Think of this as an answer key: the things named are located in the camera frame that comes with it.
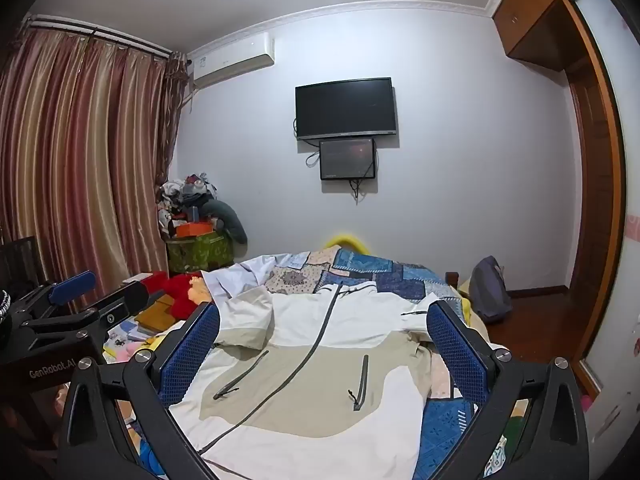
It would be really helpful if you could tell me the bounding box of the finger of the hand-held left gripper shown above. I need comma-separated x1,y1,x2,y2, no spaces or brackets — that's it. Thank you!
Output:
20,281,150,347
10,270,97,322

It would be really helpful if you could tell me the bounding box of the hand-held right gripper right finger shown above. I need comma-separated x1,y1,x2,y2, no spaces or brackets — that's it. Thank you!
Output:
426,300,591,480

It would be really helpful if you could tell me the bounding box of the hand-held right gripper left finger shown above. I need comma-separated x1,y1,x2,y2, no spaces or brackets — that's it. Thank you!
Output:
56,301,221,480

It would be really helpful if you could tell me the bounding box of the white and beige jacket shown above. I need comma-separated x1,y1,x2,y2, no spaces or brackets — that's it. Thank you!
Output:
167,281,442,480

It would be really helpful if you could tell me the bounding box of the pile of clothes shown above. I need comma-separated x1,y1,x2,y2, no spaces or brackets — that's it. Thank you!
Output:
157,173,221,237

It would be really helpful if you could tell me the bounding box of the pile of books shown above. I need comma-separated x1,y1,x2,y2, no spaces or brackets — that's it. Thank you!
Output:
102,294,187,362

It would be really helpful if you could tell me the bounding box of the yellow bed sheet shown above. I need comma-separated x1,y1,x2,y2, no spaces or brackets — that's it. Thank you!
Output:
458,280,477,323

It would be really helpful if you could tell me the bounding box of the red plush toy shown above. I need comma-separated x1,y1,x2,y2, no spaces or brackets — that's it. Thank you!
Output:
139,270,212,322

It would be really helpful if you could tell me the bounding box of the black chair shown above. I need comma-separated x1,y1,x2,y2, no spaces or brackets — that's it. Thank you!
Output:
0,236,47,292

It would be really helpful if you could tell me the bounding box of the grey bag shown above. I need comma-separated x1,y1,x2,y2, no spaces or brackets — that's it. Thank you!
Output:
467,255,514,324

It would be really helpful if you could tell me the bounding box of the white cloth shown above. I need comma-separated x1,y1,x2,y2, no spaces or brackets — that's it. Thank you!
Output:
201,253,312,307

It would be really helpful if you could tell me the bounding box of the orange box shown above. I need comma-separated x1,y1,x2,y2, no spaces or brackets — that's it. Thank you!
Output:
174,220,217,239

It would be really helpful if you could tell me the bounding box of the blue patchwork blanket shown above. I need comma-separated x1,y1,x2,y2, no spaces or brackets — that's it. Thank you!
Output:
235,245,496,480

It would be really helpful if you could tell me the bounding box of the striped red curtain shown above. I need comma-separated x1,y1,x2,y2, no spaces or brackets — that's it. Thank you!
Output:
0,26,189,311

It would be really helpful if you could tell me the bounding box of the grey plush toy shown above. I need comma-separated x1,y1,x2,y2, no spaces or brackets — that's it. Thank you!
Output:
199,198,249,246

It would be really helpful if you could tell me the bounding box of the yellow headboard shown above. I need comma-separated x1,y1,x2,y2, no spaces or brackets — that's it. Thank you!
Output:
322,232,369,252

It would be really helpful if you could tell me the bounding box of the small black monitor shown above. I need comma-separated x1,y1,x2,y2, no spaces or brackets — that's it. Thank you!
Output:
319,136,377,181

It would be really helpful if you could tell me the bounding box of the wooden wardrobe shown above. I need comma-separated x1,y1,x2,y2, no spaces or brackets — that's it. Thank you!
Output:
559,0,627,363

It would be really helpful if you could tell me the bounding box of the white air conditioner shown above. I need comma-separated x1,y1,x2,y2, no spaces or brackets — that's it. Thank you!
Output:
187,32,277,89

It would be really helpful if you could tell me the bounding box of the wooden overhead cabinet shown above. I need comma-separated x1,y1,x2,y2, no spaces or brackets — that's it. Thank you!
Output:
492,0,587,69

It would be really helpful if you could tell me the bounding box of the curtain rail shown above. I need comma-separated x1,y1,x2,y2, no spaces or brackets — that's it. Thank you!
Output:
22,14,190,62

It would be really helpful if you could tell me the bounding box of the black wall television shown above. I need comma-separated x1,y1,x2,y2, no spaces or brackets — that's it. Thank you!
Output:
294,77,399,141

